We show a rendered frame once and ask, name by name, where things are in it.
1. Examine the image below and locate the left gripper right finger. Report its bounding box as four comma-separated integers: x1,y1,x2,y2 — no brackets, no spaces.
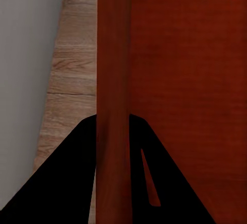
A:
129,114,216,224

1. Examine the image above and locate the storage box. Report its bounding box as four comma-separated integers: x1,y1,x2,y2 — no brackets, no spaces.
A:
95,0,247,224

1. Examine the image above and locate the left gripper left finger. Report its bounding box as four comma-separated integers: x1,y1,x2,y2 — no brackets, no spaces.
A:
0,115,96,224

